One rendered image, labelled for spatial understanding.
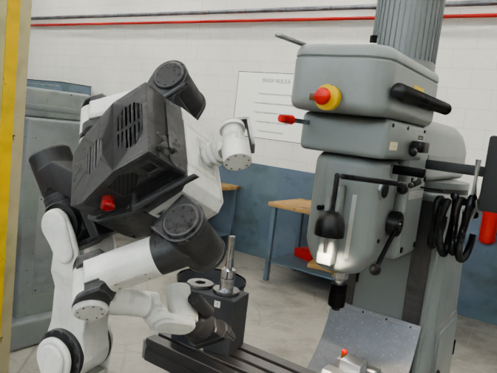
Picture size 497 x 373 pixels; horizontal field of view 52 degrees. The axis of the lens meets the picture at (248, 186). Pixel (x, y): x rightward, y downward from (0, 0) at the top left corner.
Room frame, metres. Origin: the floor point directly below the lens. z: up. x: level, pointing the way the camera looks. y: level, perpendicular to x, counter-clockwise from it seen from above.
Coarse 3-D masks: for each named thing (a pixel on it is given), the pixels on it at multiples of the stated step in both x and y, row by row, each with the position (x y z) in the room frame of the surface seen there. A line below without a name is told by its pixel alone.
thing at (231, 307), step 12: (192, 288) 1.64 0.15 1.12; (204, 288) 1.64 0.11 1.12; (216, 288) 1.64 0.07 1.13; (216, 300) 1.59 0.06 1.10; (228, 300) 1.57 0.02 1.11; (240, 300) 1.61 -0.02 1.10; (216, 312) 1.59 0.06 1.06; (228, 312) 1.57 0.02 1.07; (240, 312) 1.62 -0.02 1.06; (228, 324) 1.57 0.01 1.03; (240, 324) 1.63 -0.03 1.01; (180, 336) 1.63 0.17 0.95; (240, 336) 1.64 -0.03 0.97; (204, 348) 1.60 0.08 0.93; (216, 348) 1.58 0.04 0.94; (228, 348) 1.56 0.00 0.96
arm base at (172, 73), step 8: (160, 64) 1.32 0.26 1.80; (168, 64) 1.30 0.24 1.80; (176, 64) 1.29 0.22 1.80; (184, 64) 1.29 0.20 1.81; (160, 72) 1.29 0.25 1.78; (168, 72) 1.29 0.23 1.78; (176, 72) 1.28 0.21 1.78; (184, 72) 1.28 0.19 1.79; (152, 80) 1.30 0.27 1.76; (160, 80) 1.28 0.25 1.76; (168, 80) 1.27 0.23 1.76; (176, 80) 1.27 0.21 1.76; (184, 80) 1.27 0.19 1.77; (160, 88) 1.27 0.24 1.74; (168, 88) 1.27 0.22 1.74; (176, 96) 1.26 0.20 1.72; (176, 104) 1.27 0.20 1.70; (184, 104) 1.30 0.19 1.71; (200, 112) 1.37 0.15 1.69
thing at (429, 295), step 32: (448, 192) 1.71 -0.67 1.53; (416, 256) 1.64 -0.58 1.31; (448, 256) 1.67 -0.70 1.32; (352, 288) 1.75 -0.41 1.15; (384, 288) 1.70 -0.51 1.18; (416, 288) 1.63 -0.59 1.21; (448, 288) 1.74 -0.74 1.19; (416, 320) 1.62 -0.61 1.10; (448, 320) 1.78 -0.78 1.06; (416, 352) 1.62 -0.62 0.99; (448, 352) 1.82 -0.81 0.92
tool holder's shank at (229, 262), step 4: (232, 236) 1.64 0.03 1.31; (232, 240) 1.63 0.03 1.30; (228, 244) 1.64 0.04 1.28; (232, 244) 1.63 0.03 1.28; (228, 248) 1.63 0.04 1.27; (232, 248) 1.63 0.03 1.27; (228, 252) 1.63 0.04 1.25; (232, 252) 1.63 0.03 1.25; (228, 256) 1.63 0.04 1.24; (232, 256) 1.63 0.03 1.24; (228, 260) 1.63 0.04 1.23; (232, 260) 1.63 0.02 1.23; (228, 264) 1.63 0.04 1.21; (232, 264) 1.63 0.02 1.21; (228, 268) 1.63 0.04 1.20
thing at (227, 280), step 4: (220, 276) 1.64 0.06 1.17; (224, 276) 1.62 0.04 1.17; (228, 276) 1.62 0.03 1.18; (232, 276) 1.62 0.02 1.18; (220, 280) 1.63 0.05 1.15; (224, 280) 1.62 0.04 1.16; (228, 280) 1.62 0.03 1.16; (232, 280) 1.62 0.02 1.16; (220, 284) 1.63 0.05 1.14; (224, 284) 1.62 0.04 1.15; (228, 284) 1.62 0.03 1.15; (232, 284) 1.63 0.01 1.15; (220, 288) 1.63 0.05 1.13; (224, 288) 1.62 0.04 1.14; (228, 288) 1.62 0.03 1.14; (232, 288) 1.63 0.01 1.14
